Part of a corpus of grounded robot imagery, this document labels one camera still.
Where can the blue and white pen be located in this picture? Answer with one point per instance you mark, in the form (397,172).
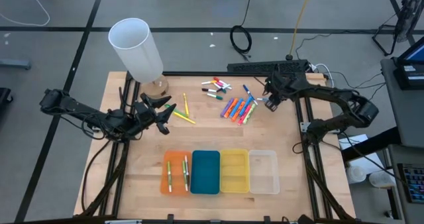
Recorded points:
(248,92)
(261,99)

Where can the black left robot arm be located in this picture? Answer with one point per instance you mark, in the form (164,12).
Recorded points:
(73,106)

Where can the black laptop with blue screen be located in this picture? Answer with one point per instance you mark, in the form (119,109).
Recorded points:
(414,55)

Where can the yellow pen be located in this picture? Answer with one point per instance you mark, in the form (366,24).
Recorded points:
(186,104)
(185,118)

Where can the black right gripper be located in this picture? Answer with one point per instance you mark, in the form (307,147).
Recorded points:
(276,85)

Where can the white paper sheet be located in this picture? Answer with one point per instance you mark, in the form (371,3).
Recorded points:
(364,164)

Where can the grey floor bar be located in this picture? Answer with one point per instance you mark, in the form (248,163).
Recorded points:
(15,64)

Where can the clear plastic bin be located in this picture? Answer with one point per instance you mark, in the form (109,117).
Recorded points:
(264,172)

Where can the purple highlighter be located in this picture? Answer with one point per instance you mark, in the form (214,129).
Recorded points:
(227,107)

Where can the black desk support bar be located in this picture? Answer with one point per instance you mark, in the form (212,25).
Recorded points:
(371,144)

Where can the white marker with red cap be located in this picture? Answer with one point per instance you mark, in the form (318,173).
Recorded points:
(217,79)

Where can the white lamp with wooden base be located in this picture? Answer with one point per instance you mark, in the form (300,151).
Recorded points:
(136,48)

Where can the white marker with green cap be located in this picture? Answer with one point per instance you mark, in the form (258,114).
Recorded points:
(224,91)
(218,97)

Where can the blue highlighter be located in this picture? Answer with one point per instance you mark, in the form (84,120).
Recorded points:
(236,108)
(246,106)

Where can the orange plastic bin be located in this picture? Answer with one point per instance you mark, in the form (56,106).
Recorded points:
(177,184)

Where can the white marker with pink cap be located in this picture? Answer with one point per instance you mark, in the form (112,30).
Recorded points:
(219,84)

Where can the black perforated control box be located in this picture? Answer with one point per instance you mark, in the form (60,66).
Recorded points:
(251,66)

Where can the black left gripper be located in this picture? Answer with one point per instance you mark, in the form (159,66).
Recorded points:
(144,113)

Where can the white marker with black cap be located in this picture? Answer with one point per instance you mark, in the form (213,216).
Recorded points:
(220,90)
(206,89)

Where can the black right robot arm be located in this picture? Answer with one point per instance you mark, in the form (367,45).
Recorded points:
(331,93)

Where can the teal plastic bin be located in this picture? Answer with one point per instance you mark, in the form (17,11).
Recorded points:
(205,172)

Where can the black fan on stand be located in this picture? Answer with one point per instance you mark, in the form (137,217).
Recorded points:
(409,15)

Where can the black floor object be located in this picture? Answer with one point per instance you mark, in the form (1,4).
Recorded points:
(4,99)

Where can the grey desk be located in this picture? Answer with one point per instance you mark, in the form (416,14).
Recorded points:
(410,118)
(394,157)

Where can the all-green pen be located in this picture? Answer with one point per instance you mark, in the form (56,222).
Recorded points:
(172,108)

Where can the yellow-green highlighter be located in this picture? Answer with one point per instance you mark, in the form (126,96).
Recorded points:
(250,113)

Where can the white marker with yellow cap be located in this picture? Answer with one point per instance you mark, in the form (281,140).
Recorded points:
(208,83)

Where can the black aluminium table frame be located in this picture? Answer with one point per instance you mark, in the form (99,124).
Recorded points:
(198,74)

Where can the pink highlighter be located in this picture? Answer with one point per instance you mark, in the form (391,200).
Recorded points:
(244,115)

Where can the white cup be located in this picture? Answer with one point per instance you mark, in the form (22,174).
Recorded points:
(356,174)
(381,179)

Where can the black keyboard with coloured keys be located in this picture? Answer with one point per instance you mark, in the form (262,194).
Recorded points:
(414,181)

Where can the yellow plastic bin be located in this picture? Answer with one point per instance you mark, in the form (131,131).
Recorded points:
(234,171)

